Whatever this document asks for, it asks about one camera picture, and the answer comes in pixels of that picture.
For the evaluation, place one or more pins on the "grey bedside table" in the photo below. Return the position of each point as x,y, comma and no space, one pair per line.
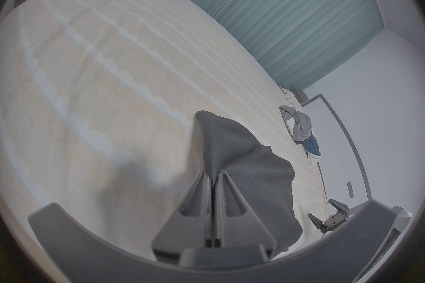
300,93

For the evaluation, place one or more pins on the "pile of clothes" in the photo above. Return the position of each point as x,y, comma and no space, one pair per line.
300,125

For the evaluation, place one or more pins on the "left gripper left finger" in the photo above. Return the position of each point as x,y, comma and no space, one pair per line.
186,225

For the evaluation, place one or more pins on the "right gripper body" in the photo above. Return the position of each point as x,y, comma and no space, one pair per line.
335,220

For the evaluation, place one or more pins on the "black T-shirt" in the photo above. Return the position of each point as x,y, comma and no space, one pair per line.
249,169

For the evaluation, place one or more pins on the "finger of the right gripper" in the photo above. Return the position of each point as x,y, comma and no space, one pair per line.
338,205
315,221

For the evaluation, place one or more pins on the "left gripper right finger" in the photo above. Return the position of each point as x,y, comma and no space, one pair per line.
242,228

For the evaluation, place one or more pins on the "white printed pillow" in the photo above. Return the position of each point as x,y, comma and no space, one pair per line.
289,96

